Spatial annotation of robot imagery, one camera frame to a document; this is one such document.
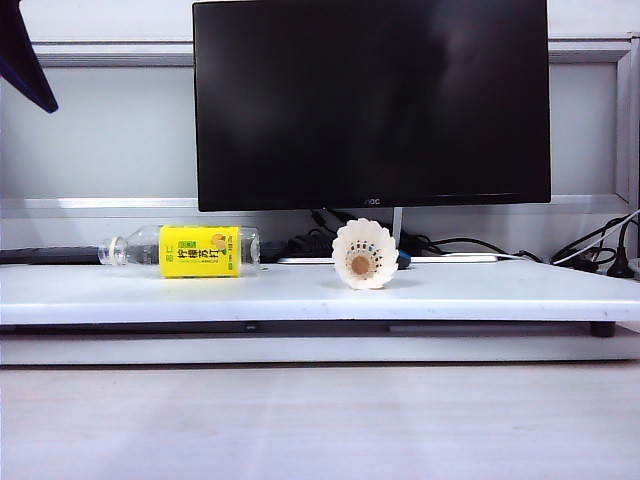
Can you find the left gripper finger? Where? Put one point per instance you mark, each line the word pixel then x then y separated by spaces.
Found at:
pixel 25 60

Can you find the white feather shuttlecock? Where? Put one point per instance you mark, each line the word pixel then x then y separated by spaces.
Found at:
pixel 365 260

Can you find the clear bottle yellow label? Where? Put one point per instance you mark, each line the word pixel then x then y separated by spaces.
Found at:
pixel 200 250

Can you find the black AOC computer monitor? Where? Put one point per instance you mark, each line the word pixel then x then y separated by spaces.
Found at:
pixel 370 100

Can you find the white desk riser board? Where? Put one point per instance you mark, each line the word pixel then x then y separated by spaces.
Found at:
pixel 300 295

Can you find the black power plug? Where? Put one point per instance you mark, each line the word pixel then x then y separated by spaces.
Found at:
pixel 621 260

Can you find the aluminium partition frame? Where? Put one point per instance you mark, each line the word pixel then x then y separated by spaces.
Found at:
pixel 115 55

